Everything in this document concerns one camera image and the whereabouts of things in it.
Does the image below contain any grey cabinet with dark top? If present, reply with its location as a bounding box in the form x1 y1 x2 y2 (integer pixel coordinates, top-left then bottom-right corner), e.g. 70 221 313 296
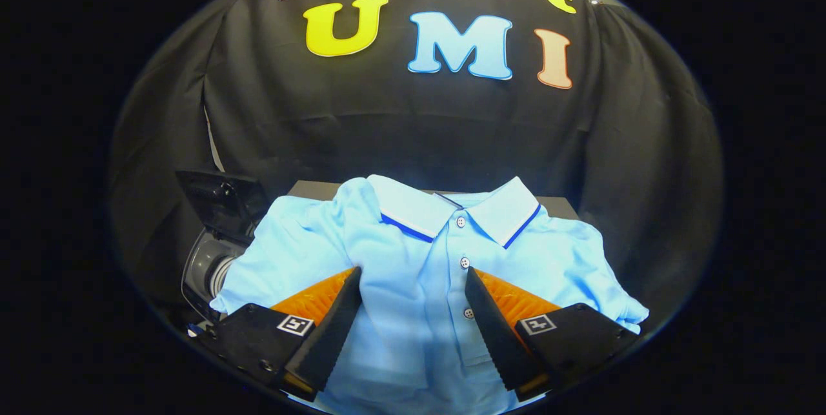
287 180 579 221

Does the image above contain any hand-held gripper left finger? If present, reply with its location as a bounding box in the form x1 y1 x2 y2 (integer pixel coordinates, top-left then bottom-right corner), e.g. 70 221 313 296
194 267 363 401

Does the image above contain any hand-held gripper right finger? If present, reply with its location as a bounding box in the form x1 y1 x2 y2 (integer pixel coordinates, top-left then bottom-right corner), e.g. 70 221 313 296
465 267 640 403

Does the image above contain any light blue polo shirt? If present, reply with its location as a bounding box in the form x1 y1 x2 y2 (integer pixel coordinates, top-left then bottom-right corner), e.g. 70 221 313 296
210 174 650 415

